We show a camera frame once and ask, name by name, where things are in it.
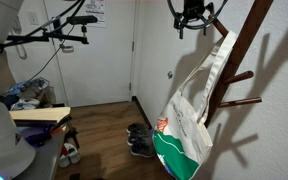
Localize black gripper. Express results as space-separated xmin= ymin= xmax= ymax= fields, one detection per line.
xmin=173 ymin=0 xmax=216 ymax=40

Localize cream tote bag green print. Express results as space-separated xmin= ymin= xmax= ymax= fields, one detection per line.
xmin=152 ymin=29 xmax=238 ymax=180

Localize dark brown wooden coat stand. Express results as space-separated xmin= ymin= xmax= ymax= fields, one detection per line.
xmin=203 ymin=0 xmax=275 ymax=129

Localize clear bag of items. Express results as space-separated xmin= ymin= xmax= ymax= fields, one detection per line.
xmin=7 ymin=77 xmax=52 ymax=101

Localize dark purple bag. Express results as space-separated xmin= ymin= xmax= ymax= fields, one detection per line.
xmin=17 ymin=124 xmax=53 ymax=148

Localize paper notice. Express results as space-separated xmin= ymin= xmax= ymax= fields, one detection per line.
xmin=83 ymin=0 xmax=108 ymax=29

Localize white door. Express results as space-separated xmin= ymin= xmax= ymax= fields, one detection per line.
xmin=43 ymin=0 xmax=138 ymax=108

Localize grey sneaker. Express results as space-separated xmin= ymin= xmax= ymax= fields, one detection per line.
xmin=129 ymin=142 xmax=157 ymax=159
xmin=126 ymin=122 xmax=151 ymax=134
xmin=127 ymin=129 xmax=151 ymax=139
xmin=127 ymin=134 xmax=153 ymax=147

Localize black clamp with orange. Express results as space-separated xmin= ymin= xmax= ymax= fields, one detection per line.
xmin=48 ymin=114 xmax=74 ymax=135

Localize light wooden board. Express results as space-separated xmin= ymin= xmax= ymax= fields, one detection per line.
xmin=9 ymin=106 xmax=72 ymax=123

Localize white sneaker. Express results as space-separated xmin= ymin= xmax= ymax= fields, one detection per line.
xmin=63 ymin=142 xmax=82 ymax=165
xmin=57 ymin=153 xmax=72 ymax=169

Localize white cloth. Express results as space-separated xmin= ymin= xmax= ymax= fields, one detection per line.
xmin=9 ymin=97 xmax=41 ymax=112

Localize small black floor object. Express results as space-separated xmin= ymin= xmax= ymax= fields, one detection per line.
xmin=68 ymin=172 xmax=82 ymax=180

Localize dark blue clothes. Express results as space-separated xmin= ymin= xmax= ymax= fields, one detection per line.
xmin=0 ymin=94 xmax=18 ymax=108

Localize black stereo camera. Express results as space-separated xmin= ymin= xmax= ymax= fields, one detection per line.
xmin=66 ymin=14 xmax=99 ymax=26

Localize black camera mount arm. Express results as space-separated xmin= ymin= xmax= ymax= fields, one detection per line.
xmin=3 ymin=16 xmax=90 ymax=46

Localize thin black cable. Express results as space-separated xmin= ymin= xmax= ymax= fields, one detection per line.
xmin=25 ymin=24 xmax=77 ymax=84

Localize white light switch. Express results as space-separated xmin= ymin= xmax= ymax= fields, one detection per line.
xmin=26 ymin=11 xmax=40 ymax=26

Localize white wall phone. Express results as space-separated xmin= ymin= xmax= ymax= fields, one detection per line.
xmin=10 ymin=14 xmax=29 ymax=61

